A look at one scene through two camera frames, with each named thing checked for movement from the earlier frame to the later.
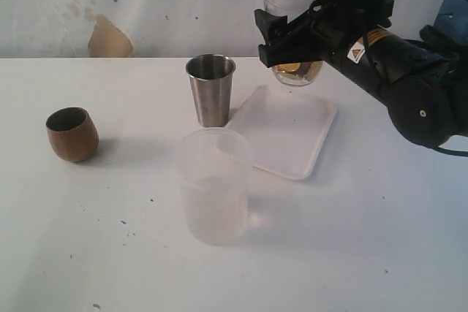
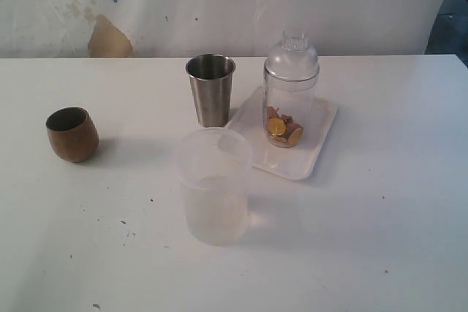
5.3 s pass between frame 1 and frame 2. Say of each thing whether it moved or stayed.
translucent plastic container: stayed
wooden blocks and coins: moved
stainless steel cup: stayed
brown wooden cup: stayed
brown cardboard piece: stayed
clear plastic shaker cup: moved
